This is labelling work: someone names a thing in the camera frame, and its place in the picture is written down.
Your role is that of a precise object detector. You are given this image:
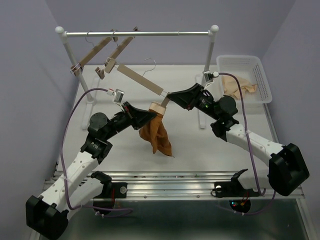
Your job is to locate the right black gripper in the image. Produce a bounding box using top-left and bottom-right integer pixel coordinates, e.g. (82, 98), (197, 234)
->
(167, 82), (221, 121)

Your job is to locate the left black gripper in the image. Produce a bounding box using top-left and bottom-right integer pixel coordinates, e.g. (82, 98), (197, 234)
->
(103, 101), (156, 140)

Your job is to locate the brown underwear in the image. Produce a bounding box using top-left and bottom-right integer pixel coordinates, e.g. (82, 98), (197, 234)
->
(139, 102), (173, 157)

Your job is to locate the beige clip hanger with underwear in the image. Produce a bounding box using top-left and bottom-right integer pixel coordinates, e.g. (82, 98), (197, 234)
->
(117, 57), (170, 108)

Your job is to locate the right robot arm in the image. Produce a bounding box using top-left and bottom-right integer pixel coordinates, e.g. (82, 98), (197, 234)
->
(167, 83), (310, 197)

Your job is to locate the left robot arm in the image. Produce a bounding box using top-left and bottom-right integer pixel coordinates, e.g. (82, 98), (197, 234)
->
(25, 101), (156, 240)

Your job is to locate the far left beige hanger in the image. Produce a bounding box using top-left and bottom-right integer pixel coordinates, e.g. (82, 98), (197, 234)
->
(70, 36), (118, 76)

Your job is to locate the beige cloth in basket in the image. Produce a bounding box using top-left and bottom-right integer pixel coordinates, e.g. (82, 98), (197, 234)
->
(222, 75), (257, 100)

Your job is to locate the white metal clothes rack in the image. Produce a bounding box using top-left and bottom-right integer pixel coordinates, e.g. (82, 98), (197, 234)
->
(55, 24), (220, 130)

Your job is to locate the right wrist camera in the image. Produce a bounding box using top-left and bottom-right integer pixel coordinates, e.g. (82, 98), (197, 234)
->
(202, 70), (220, 88)

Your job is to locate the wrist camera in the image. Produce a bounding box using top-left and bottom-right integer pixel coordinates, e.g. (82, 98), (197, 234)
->
(107, 88), (125, 104)
(202, 70), (220, 88)

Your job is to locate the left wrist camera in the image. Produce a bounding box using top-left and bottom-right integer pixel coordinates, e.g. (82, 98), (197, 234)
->
(107, 88), (125, 104)

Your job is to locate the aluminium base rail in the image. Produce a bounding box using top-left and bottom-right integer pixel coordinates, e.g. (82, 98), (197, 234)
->
(44, 170), (306, 201)

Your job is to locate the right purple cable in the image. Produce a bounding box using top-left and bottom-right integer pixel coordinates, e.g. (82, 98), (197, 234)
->
(217, 71), (276, 216)

